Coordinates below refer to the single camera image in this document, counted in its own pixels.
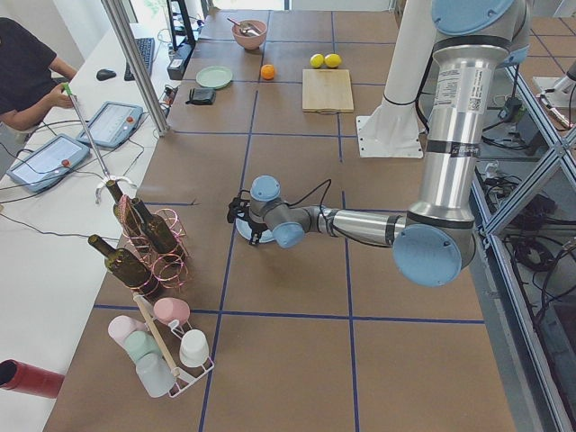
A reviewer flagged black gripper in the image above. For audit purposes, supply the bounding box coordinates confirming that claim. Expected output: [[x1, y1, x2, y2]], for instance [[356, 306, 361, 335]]
[[227, 190, 262, 246]]

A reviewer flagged light blue plate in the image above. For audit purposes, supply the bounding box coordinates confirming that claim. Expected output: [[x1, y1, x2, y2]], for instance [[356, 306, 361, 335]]
[[235, 218, 274, 245]]

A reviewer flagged orange fruit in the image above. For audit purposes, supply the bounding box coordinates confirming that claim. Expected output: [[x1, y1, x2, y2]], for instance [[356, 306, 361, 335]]
[[260, 64, 275, 81]]

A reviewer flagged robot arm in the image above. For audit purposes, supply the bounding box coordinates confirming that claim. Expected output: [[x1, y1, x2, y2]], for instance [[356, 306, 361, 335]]
[[227, 1, 533, 287]]

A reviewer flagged green plate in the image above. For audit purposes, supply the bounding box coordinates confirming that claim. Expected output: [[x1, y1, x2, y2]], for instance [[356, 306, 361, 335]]
[[195, 66, 233, 89]]

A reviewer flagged middle dark wine bottle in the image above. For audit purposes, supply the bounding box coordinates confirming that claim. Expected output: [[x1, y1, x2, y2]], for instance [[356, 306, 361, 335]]
[[130, 197, 183, 256]]

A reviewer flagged dark wine bottle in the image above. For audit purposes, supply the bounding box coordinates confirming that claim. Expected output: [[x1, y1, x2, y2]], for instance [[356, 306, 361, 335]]
[[130, 197, 183, 256], [88, 234, 159, 295], [105, 180, 140, 237]]

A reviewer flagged rear dark wine bottle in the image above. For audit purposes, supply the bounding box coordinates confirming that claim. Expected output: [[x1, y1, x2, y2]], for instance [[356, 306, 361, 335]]
[[105, 180, 140, 237]]

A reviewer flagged dark folded cloth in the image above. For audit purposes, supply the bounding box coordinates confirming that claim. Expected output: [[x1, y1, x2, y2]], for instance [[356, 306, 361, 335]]
[[186, 87, 216, 105]]

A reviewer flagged front dark wine bottle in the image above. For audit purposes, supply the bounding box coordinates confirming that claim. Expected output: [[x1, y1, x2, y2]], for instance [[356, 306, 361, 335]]
[[88, 234, 159, 295]]

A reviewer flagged wooden cutting board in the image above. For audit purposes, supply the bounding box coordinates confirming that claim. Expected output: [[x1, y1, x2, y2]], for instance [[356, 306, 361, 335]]
[[301, 69, 355, 113]]

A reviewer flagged white plastic cup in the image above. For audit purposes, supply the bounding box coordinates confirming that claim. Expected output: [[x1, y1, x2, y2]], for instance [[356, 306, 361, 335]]
[[179, 329, 210, 367]]

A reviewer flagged far blue tablet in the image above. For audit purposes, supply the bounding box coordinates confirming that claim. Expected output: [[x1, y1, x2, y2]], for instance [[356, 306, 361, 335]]
[[87, 101, 143, 149]]

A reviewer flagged blue tablet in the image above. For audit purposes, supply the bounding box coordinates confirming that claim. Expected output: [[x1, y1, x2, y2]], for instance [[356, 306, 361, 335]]
[[87, 101, 143, 149], [7, 134, 90, 193]]

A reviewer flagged pink bowl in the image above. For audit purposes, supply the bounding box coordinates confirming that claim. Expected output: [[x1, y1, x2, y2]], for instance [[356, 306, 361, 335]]
[[231, 20, 268, 50]]

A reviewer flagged left yellow lemon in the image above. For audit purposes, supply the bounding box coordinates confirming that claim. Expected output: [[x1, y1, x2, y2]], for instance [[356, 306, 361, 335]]
[[310, 53, 325, 68]]

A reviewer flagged yellow lemon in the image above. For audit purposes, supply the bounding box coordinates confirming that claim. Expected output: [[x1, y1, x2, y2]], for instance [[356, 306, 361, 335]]
[[310, 53, 325, 68], [324, 53, 342, 68]]

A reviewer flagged green plastic cup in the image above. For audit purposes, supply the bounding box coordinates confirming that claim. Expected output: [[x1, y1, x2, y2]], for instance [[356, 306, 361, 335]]
[[123, 330, 162, 364]]

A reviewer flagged light pink plastic cup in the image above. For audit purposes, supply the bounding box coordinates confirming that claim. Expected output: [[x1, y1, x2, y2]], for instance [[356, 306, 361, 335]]
[[108, 315, 148, 347]]

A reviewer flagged right yellow lemon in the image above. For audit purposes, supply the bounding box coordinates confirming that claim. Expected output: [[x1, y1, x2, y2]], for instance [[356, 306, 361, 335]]
[[324, 53, 342, 68]]

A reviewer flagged metal spoon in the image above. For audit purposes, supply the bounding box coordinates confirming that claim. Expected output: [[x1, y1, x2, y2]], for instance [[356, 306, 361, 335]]
[[227, 17, 261, 36]]

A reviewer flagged black keyboard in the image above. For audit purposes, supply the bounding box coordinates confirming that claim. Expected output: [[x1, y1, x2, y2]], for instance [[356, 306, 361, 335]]
[[123, 37, 155, 81]]

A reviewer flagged grey translucent plastic cup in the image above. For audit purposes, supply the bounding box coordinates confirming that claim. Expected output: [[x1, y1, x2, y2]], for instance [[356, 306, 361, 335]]
[[136, 353, 176, 398]]

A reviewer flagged black computer mouse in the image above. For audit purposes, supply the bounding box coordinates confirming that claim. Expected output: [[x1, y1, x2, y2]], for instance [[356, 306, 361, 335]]
[[95, 68, 117, 81]]

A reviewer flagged near blue tablet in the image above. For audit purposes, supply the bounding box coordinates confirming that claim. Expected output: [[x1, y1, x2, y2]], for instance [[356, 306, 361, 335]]
[[7, 134, 90, 193]]

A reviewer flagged seated person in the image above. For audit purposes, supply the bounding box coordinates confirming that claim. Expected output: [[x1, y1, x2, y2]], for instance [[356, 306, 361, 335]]
[[1, 17, 77, 131]]

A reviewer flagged red cylinder tube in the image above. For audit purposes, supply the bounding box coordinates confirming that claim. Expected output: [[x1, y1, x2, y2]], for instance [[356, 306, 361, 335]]
[[1, 359, 65, 399]]

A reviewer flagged copper wire bottle rack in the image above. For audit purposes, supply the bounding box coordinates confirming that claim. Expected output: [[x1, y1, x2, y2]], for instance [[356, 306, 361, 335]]
[[113, 194, 188, 300]]

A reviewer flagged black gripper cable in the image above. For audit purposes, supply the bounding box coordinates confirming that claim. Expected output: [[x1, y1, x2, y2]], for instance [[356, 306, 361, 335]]
[[285, 178, 333, 209]]

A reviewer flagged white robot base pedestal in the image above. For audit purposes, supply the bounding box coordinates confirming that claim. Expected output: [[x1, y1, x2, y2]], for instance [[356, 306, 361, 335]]
[[356, 0, 436, 158]]

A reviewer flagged wooden rack handle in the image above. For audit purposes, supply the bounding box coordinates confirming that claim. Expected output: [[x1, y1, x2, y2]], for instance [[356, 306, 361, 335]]
[[133, 294, 180, 377]]

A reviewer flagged aluminium frame post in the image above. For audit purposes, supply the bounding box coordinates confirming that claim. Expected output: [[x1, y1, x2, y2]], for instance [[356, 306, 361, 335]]
[[101, 0, 169, 137]]

